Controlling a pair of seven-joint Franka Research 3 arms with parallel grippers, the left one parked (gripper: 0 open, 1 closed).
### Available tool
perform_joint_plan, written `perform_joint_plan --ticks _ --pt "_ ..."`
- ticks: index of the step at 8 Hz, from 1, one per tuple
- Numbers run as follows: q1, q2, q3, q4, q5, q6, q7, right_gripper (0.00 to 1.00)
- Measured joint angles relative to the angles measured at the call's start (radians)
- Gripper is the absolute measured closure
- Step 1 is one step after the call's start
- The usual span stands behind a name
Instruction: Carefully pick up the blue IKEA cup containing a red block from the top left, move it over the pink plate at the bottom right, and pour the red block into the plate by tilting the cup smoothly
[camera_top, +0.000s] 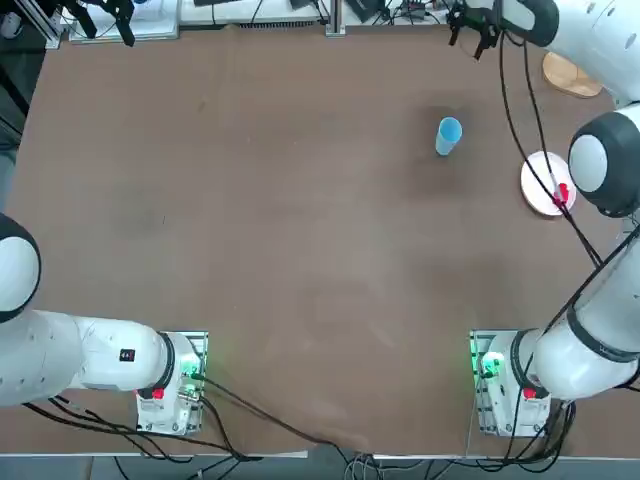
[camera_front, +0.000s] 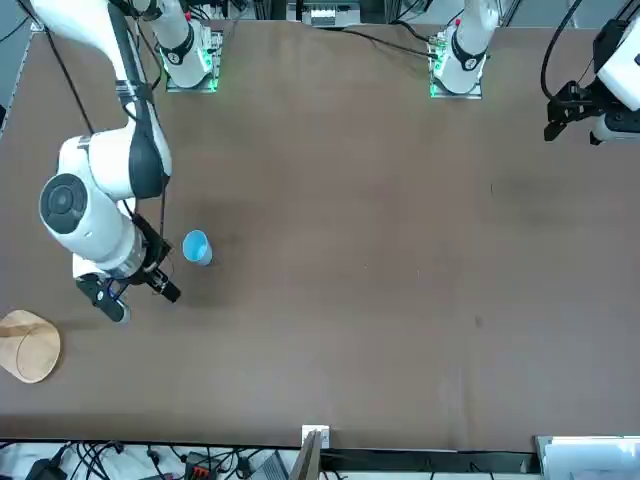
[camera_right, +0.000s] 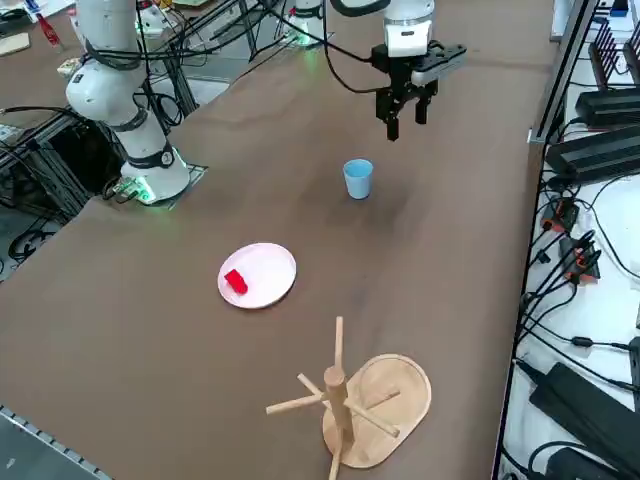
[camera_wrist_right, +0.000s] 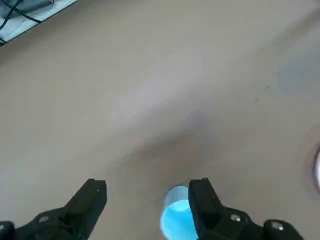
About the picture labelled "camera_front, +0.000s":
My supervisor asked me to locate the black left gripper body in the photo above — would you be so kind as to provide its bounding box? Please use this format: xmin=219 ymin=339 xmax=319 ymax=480
xmin=547 ymin=81 xmax=609 ymax=122

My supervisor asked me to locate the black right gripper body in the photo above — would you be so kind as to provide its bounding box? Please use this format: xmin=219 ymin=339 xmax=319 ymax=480
xmin=130 ymin=214 xmax=174 ymax=288

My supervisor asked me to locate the blue plastic cup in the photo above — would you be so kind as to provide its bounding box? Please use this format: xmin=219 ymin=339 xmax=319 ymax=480
xmin=181 ymin=229 xmax=216 ymax=268

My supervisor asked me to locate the white tray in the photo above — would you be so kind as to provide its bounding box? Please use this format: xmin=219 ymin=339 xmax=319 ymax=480
xmin=533 ymin=433 xmax=640 ymax=476

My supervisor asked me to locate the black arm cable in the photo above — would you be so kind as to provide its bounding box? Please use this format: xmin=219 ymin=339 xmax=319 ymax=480
xmin=158 ymin=169 xmax=171 ymax=241
xmin=540 ymin=0 xmax=587 ymax=101

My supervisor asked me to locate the long black base cable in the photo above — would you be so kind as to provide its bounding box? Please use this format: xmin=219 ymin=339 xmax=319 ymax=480
xmin=319 ymin=22 xmax=441 ymax=61

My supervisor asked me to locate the aluminium profile post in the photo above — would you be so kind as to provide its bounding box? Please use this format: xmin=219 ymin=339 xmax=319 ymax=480
xmin=289 ymin=424 xmax=332 ymax=480

